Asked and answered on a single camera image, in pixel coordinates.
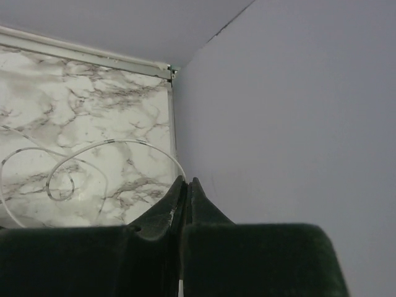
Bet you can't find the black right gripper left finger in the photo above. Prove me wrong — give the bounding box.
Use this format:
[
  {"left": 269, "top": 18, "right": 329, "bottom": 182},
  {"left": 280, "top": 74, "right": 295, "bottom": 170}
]
[{"left": 1, "top": 177, "right": 187, "bottom": 296}]

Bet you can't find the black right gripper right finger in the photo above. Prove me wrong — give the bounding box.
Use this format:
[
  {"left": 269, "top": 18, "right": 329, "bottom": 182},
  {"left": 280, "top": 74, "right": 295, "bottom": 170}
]
[{"left": 183, "top": 179, "right": 349, "bottom": 296}]

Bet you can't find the white thin cable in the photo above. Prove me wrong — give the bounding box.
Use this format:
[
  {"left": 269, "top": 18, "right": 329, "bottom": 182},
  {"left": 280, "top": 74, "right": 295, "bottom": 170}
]
[{"left": 0, "top": 125, "right": 187, "bottom": 228}]

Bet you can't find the aluminium table edge rail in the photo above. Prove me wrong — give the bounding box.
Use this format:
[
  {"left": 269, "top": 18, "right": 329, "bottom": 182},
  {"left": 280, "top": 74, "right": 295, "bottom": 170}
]
[{"left": 1, "top": 27, "right": 178, "bottom": 81}]

